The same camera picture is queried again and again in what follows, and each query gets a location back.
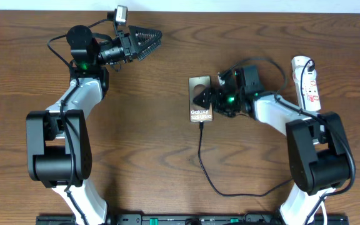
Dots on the white charger plug adapter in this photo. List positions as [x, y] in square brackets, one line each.
[302, 74]

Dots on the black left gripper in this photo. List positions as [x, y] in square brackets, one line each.
[130, 45]

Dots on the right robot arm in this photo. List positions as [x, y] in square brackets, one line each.
[320, 159]

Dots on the white power strip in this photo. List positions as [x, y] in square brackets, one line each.
[307, 93]

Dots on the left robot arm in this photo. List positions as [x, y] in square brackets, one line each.
[58, 149]

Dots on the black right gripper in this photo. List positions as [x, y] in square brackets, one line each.
[217, 105]

